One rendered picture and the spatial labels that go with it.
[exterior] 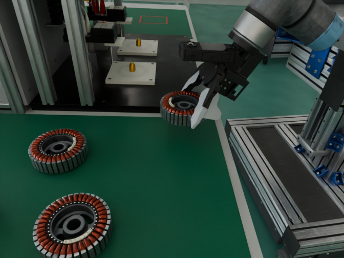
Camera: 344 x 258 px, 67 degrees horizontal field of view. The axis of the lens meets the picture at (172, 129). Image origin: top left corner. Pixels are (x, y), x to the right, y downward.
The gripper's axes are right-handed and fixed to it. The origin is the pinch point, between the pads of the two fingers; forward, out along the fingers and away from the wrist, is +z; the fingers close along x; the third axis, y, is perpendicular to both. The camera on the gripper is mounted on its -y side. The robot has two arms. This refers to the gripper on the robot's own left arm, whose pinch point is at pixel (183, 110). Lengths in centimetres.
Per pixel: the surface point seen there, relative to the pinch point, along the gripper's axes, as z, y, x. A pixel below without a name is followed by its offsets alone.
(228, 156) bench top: 1.1, 10.7, -10.1
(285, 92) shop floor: 4, 155, 147
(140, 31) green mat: 8, -2, 84
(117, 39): 1.4, -16.4, 30.8
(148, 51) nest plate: 4.7, -2.4, 47.0
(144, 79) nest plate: 6.4, -5.2, 23.2
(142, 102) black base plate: 8.1, -5.7, 11.2
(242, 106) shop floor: 29, 111, 126
